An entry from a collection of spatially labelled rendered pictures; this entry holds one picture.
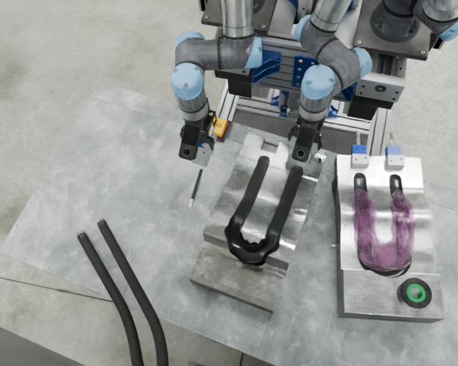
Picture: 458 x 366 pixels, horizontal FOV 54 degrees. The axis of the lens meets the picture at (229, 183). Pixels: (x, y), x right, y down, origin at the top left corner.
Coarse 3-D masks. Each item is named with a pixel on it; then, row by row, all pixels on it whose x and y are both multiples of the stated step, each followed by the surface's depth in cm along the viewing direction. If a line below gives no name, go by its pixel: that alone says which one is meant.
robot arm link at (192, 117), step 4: (204, 108) 114; (180, 112) 116; (184, 112) 113; (200, 112) 114; (204, 112) 115; (184, 116) 116; (188, 116) 114; (192, 116) 114; (196, 116) 114; (200, 116) 115; (188, 120) 116; (192, 120) 116; (196, 120) 116
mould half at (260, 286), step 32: (256, 160) 140; (288, 160) 140; (224, 192) 137; (224, 224) 128; (256, 224) 128; (288, 224) 129; (224, 256) 132; (288, 256) 123; (224, 288) 128; (256, 288) 127
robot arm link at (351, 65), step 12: (324, 48) 113; (336, 48) 112; (360, 48) 112; (324, 60) 113; (336, 60) 111; (348, 60) 110; (360, 60) 110; (336, 72) 109; (348, 72) 109; (360, 72) 111; (348, 84) 111
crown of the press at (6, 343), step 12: (0, 336) 29; (12, 336) 31; (0, 348) 25; (12, 348) 27; (24, 348) 28; (36, 348) 31; (0, 360) 22; (12, 360) 23; (24, 360) 24; (36, 360) 26; (48, 360) 28; (60, 360) 30; (72, 360) 32
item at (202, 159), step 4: (212, 128) 140; (212, 132) 140; (200, 144) 137; (200, 148) 135; (204, 148) 137; (200, 152) 135; (204, 152) 135; (196, 156) 134; (200, 156) 134; (204, 156) 134; (208, 156) 137; (192, 160) 138; (196, 160) 137; (200, 160) 136; (204, 160) 135; (208, 160) 138; (200, 164) 138; (204, 164) 137
